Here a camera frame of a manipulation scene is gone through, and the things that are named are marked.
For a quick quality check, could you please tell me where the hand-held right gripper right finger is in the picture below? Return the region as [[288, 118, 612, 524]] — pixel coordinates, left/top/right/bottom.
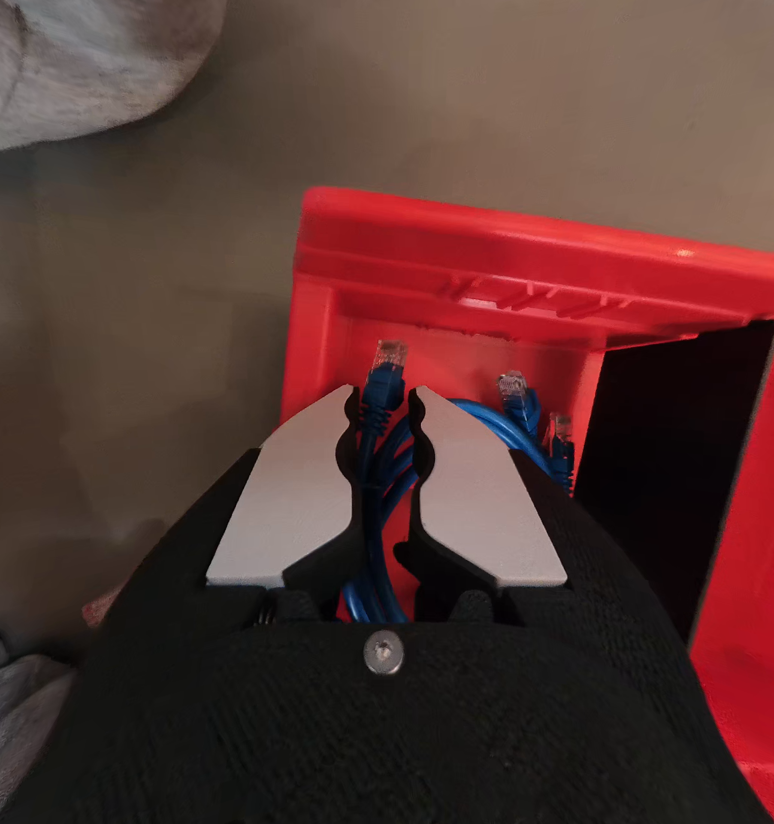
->
[[393, 385, 569, 591]]

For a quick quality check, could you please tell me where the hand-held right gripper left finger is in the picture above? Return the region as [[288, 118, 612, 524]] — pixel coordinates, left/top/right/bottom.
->
[[204, 384, 366, 591]]

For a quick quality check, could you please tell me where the blue ethernet cable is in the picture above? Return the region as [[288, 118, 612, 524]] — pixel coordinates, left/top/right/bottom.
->
[[337, 338, 421, 627], [448, 369, 556, 470], [543, 412, 578, 495]]

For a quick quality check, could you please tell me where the red storage bin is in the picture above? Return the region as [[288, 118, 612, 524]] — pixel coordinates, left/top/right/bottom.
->
[[279, 185, 774, 824]]

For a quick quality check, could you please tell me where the person's left forearm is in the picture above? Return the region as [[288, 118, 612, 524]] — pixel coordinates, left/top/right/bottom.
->
[[0, 0, 228, 155]]

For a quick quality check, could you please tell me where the black divider panel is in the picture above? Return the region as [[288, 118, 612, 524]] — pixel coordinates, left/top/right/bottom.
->
[[572, 317, 774, 646]]

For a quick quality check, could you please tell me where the person's grey clothing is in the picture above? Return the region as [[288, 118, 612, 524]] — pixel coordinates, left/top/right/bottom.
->
[[0, 630, 78, 824]]

